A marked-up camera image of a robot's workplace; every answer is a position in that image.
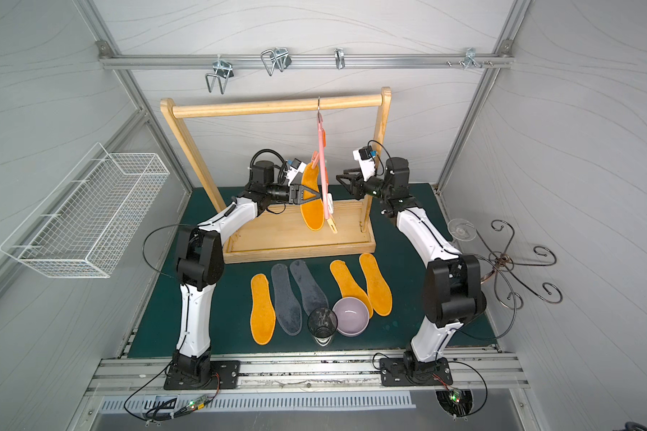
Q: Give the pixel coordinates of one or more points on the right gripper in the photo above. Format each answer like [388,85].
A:
[360,184]

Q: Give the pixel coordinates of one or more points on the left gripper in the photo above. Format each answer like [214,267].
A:
[294,194]

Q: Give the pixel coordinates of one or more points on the yellow insole rearmost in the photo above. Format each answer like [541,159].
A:
[312,212]

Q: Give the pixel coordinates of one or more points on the pink clip hanger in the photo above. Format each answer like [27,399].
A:
[325,195]

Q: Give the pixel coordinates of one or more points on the yellow insole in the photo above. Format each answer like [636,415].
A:
[263,315]
[348,285]
[378,290]

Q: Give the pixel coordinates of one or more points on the dark navy insole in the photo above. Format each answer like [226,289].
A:
[312,296]
[288,310]

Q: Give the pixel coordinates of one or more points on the yellow insole front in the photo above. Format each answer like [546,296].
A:
[378,290]

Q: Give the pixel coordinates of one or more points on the yellow insole back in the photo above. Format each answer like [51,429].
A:
[263,315]

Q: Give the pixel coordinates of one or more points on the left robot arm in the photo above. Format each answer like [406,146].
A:
[200,264]

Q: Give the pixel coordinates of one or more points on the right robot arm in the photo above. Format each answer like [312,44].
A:
[452,293]

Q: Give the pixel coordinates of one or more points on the hanging wine glass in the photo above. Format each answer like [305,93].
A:
[462,230]

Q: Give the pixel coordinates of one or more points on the purple bowl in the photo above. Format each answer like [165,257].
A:
[352,316]

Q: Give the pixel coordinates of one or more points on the small metal hook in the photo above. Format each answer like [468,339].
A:
[339,58]

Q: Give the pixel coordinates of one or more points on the metal loop hook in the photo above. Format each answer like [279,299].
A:
[277,59]

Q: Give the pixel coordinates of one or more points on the metal double hook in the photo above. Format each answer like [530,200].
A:
[218,78]

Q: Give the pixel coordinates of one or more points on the metal glass holder stand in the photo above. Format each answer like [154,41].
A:
[503,266]

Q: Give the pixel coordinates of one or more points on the metal corner hook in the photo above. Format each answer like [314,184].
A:
[470,60]

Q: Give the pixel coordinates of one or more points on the white vented strip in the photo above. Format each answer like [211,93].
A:
[260,402]

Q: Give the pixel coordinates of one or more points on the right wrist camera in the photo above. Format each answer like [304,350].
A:
[366,157]

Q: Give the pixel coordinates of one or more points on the aluminium top rail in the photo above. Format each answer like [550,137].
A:
[500,59]

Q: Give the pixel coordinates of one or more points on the white wire basket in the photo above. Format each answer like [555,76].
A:
[82,228]

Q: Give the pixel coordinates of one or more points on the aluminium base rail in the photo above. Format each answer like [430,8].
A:
[350,370]

